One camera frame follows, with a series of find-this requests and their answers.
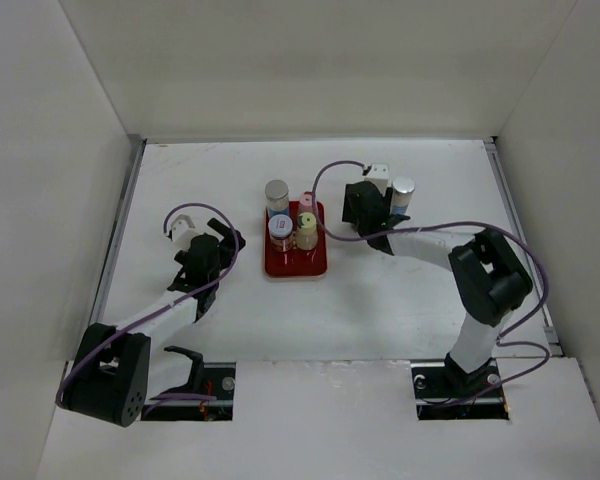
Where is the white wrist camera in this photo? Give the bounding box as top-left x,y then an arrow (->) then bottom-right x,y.
363,163 -> 390,195
166,214 -> 199,244

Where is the white lid small jar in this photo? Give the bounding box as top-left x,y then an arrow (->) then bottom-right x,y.
268,214 -> 294,253

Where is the yellow lid spice jar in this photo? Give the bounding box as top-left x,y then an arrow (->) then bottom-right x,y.
295,212 -> 318,251

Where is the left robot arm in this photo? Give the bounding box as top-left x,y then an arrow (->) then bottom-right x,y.
56,218 -> 246,427

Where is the red rectangular tray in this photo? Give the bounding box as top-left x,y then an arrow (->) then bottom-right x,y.
263,213 -> 328,279

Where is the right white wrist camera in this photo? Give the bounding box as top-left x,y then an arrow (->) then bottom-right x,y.
363,163 -> 390,195

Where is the silver lid blue label jar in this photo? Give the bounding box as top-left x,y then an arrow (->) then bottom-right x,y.
264,179 -> 289,218

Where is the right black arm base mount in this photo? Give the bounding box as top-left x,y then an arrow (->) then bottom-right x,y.
443,354 -> 499,397

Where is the pink lid spice jar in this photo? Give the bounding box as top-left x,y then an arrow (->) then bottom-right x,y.
297,191 -> 319,217

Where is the tall silver lid spice jar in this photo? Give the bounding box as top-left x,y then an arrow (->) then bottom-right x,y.
390,177 -> 415,215

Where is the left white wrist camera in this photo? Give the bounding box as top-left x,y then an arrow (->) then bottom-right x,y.
166,214 -> 199,244

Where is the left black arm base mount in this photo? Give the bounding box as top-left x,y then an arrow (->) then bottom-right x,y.
164,345 -> 205,394

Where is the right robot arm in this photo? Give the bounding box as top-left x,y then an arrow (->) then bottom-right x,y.
342,181 -> 532,397

